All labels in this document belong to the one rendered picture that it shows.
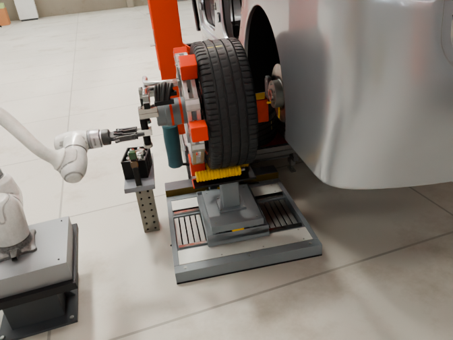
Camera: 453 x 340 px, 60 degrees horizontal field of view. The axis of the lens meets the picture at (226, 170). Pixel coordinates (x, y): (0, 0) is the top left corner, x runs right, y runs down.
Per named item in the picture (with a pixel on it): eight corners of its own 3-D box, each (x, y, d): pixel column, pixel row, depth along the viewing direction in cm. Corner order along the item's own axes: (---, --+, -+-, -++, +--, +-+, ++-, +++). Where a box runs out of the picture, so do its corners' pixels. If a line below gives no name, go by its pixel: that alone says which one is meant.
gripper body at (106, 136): (104, 141, 191) (123, 138, 192) (102, 148, 184) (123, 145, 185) (100, 127, 188) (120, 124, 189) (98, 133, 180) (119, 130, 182)
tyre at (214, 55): (267, 132, 168) (236, 7, 188) (213, 140, 165) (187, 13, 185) (248, 178, 230) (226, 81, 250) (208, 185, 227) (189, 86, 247)
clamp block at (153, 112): (158, 117, 184) (157, 106, 181) (139, 119, 183) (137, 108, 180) (158, 113, 188) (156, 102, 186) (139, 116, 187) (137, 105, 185)
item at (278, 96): (289, 133, 220) (298, 89, 195) (276, 135, 219) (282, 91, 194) (273, 95, 239) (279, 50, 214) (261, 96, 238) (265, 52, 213)
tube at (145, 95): (185, 96, 183) (181, 73, 178) (143, 102, 180) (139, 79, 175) (181, 86, 198) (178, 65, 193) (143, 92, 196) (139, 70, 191)
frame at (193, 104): (209, 177, 195) (195, 67, 169) (195, 179, 194) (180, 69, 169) (195, 136, 242) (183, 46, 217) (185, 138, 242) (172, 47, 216)
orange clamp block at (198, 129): (206, 133, 184) (209, 140, 176) (189, 135, 183) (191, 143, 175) (204, 119, 181) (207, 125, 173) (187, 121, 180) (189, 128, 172)
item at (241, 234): (269, 237, 229) (268, 222, 224) (208, 248, 224) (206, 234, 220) (249, 193, 272) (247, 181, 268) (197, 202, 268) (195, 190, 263)
